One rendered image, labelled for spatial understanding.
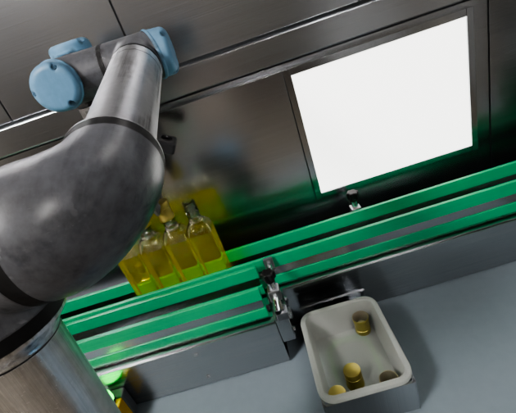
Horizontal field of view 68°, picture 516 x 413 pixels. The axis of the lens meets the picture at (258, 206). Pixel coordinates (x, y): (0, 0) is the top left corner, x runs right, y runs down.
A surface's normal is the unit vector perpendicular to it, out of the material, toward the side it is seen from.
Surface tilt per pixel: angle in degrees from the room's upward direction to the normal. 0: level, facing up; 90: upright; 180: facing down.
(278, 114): 90
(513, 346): 0
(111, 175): 62
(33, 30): 90
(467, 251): 90
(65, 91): 90
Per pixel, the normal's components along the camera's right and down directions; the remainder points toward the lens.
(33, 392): 0.58, 0.19
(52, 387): 0.77, 0.05
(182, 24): 0.09, 0.46
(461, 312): -0.29, -0.84
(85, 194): 0.53, -0.27
